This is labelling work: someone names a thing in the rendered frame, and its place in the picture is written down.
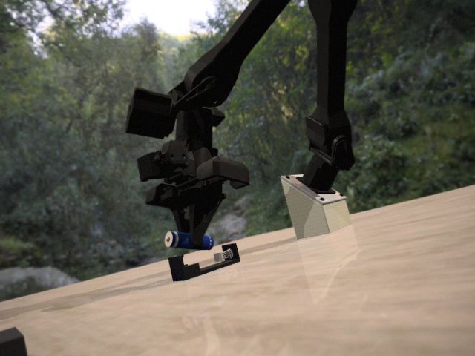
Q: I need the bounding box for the blue battery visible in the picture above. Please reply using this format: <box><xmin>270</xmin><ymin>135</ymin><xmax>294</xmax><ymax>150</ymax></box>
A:
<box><xmin>165</xmin><ymin>231</ymin><xmax>214</xmax><ymax>250</ymax></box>

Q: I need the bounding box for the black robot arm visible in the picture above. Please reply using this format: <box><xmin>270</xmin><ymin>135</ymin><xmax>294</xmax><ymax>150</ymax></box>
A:
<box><xmin>125</xmin><ymin>0</ymin><xmax>358</xmax><ymax>194</ymax></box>

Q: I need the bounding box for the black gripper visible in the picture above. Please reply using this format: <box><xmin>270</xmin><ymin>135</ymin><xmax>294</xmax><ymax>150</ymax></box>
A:
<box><xmin>145</xmin><ymin>135</ymin><xmax>249</xmax><ymax>245</ymax></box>

